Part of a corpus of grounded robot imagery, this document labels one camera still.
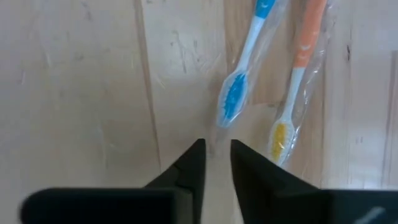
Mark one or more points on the blue toothbrush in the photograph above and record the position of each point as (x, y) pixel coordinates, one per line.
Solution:
(236, 93)

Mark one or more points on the orange toothbrush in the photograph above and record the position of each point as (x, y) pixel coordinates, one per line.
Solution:
(308, 40)

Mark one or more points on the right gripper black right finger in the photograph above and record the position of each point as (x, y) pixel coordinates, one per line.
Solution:
(273, 196)

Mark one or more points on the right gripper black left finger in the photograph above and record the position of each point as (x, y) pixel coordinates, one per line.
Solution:
(180, 193)

